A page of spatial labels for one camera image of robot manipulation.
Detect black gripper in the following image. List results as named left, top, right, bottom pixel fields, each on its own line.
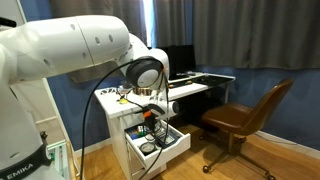
left=143, top=114, right=161, bottom=139

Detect white drawer with clutter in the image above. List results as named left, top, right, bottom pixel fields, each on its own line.
left=124, top=121, right=192, bottom=171

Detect three by three puzzle cube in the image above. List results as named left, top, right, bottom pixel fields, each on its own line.
left=134, top=124, right=149, bottom=137

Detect calculator in blue case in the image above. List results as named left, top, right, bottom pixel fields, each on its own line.
left=154, top=128, right=179, bottom=149

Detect copper coloured cup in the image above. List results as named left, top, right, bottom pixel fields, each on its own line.
left=132, top=86, right=151, bottom=97

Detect white desk with drawers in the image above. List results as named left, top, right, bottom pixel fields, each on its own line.
left=94, top=78, right=209, bottom=180

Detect black keyboard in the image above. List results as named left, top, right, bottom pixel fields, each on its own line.
left=168, top=79, right=196, bottom=89

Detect black computer monitor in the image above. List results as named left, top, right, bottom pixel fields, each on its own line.
left=159, top=44, right=198, bottom=81

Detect grey curtain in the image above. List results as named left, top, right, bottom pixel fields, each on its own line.
left=153, top=0, right=320, bottom=70
left=49, top=0, right=148, bottom=84

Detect brown office chair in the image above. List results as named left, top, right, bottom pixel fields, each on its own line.
left=199, top=77, right=295, bottom=180

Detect white green control box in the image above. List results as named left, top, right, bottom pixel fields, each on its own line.
left=46, top=139, right=73, bottom=180

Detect white ladder shelf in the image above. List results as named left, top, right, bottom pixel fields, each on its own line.
left=13, top=79, right=73, bottom=161

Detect grey duct tape roll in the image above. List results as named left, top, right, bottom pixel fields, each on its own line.
left=139, top=141, right=158, bottom=157

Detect black white lanyard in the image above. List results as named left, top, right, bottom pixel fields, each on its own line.
left=114, top=87, right=129, bottom=101

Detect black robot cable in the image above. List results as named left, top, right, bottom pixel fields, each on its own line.
left=79, top=57, right=171, bottom=180

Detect black bracket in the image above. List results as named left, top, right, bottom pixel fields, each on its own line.
left=0, top=17, right=17, bottom=28

